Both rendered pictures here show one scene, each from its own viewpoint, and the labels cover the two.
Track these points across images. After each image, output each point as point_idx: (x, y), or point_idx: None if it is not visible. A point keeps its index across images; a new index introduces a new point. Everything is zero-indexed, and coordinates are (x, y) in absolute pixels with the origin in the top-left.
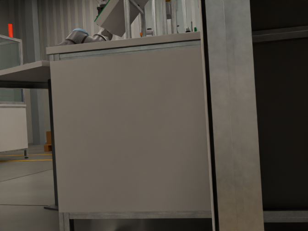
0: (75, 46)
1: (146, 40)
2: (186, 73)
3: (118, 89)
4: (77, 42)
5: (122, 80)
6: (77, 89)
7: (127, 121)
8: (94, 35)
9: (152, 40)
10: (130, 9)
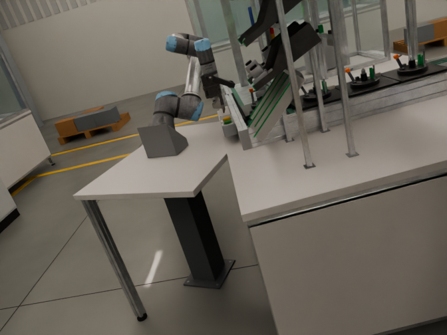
0: (281, 207)
1: (368, 184)
2: (414, 209)
3: (338, 239)
4: (171, 111)
5: (342, 230)
6: (289, 248)
7: (350, 266)
8: (186, 96)
9: (376, 183)
10: None
